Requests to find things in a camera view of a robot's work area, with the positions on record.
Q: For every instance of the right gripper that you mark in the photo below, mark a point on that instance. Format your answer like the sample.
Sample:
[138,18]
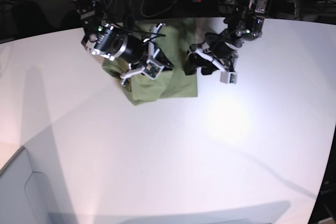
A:
[149,50]

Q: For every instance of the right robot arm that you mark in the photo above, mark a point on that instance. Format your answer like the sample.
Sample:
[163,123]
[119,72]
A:
[104,37]

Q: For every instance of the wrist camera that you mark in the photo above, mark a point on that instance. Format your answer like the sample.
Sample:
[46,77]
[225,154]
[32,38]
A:
[228,77]
[152,69]

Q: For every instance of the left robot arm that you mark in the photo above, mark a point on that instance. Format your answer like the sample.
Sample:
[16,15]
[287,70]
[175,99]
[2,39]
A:
[244,23]

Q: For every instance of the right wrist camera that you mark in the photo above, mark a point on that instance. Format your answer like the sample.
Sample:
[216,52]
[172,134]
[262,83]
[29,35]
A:
[152,69]

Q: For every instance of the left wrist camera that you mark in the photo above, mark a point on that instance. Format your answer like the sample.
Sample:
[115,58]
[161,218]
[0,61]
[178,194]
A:
[228,77]

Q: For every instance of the grey panel at table corner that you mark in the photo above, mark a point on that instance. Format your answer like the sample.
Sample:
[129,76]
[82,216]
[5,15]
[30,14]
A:
[27,196]

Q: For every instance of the green T-shirt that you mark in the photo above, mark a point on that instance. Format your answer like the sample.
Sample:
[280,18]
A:
[179,35]

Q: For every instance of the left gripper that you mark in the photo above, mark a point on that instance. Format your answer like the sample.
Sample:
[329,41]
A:
[213,54]

